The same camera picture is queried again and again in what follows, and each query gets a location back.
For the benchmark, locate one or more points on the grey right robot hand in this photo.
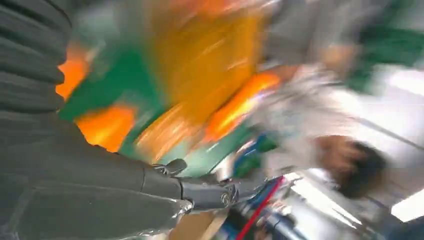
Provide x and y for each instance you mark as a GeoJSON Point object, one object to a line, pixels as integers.
{"type": "Point", "coordinates": [82, 192]}

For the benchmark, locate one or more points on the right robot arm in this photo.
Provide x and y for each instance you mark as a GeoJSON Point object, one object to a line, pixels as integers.
{"type": "Point", "coordinates": [30, 59]}

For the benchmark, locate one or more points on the small brown cardboard box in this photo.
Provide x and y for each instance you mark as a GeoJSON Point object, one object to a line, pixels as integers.
{"type": "Point", "coordinates": [195, 227]}

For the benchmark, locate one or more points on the green table mat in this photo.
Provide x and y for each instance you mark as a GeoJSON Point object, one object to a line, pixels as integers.
{"type": "Point", "coordinates": [126, 76]}

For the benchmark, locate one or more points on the person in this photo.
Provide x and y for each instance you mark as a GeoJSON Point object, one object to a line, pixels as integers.
{"type": "Point", "coordinates": [318, 109]}

